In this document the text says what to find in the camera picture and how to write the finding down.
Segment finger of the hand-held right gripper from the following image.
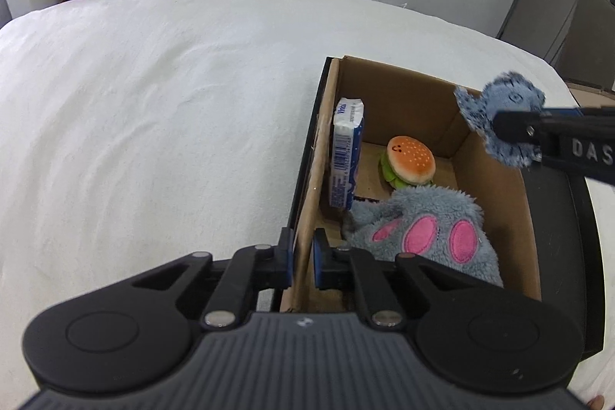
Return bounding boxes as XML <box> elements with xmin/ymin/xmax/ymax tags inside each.
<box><xmin>493</xmin><ymin>110</ymin><xmax>549</xmax><ymax>147</ymax></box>

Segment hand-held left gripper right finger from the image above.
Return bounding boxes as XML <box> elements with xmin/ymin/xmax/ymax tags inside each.
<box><xmin>312</xmin><ymin>228</ymin><xmax>504</xmax><ymax>329</ymax></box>

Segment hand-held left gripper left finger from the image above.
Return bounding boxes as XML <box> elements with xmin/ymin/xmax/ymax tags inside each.
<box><xmin>130</xmin><ymin>227</ymin><xmax>295</xmax><ymax>329</ymax></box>

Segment blue fluffy plush toy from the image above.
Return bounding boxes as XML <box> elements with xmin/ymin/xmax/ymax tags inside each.
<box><xmin>454</xmin><ymin>70</ymin><xmax>547</xmax><ymax>169</ymax></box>

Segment brown cardboard box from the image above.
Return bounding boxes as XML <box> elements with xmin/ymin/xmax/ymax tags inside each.
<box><xmin>279</xmin><ymin>55</ymin><xmax>543</xmax><ymax>314</ymax></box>

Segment burger plush toy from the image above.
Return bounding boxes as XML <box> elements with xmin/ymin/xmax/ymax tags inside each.
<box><xmin>379</xmin><ymin>135</ymin><xmax>436</xmax><ymax>189</ymax></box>

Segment blue tissue packet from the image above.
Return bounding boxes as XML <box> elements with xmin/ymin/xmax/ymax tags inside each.
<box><xmin>328</xmin><ymin>97</ymin><xmax>364</xmax><ymax>210</ymax></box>

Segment grey plush paw pink pads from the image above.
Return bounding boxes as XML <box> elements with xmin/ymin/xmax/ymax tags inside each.
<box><xmin>342</xmin><ymin>185</ymin><xmax>504</xmax><ymax>288</ymax></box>

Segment grey cabinet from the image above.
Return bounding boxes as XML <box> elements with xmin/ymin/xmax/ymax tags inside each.
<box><xmin>496</xmin><ymin>0</ymin><xmax>615</xmax><ymax>72</ymax></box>

